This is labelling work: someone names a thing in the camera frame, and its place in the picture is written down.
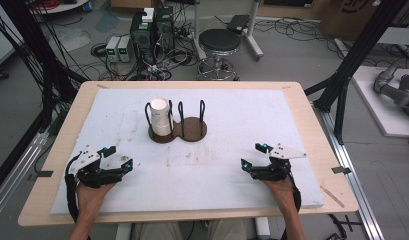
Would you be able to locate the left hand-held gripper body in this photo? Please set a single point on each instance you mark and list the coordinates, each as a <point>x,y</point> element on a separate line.
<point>87,160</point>

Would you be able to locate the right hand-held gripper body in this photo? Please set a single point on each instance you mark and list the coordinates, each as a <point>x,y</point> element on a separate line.
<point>275,170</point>

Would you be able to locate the stack of paper cups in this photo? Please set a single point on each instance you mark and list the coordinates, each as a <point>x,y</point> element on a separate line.
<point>159,116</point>

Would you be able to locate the brown two-slot cup holder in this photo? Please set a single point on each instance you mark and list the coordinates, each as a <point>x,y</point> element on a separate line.
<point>192,130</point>

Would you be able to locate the person's right hand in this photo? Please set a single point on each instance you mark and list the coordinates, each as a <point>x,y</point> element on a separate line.
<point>282,195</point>

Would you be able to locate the person's left hand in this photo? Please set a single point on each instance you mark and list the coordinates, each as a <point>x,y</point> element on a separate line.
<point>92,196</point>

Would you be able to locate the white foam mat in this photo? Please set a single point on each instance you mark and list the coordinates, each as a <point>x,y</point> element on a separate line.
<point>208,180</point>

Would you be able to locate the black tape piece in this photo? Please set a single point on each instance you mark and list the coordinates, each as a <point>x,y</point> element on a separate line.
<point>45,173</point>
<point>341,170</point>

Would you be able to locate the light wooden table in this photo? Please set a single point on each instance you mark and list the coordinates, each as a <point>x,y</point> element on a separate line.
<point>42,200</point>

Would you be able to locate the thin wooden stick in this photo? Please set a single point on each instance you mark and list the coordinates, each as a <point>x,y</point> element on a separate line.
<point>332,196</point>

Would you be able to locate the grey power supply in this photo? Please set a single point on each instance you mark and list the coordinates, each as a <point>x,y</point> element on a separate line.
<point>112,48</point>
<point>124,48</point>

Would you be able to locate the black round stool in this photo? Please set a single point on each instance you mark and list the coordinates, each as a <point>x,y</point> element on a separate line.
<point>219,40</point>

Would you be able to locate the white platform board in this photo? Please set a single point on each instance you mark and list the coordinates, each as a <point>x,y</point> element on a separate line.
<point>382,116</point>

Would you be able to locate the black computer tower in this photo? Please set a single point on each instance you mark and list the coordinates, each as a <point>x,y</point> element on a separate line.
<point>142,36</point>
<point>164,28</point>

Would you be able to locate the black flat device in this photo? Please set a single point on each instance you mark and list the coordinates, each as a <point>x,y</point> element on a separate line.
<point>239,23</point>

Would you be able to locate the small white box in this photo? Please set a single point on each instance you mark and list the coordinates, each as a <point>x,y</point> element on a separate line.
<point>148,15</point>

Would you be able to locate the cardboard box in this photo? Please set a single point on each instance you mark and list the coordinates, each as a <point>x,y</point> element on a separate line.
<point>352,16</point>

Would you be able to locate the aluminium rail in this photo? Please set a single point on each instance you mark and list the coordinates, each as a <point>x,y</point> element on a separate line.
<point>15,176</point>
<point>355,186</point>

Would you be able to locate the white stand frame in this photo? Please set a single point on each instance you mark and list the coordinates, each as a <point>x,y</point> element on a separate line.
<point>252,36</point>

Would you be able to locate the black frame post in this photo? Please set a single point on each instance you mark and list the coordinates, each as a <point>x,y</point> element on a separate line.
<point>355,56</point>
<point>35,50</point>

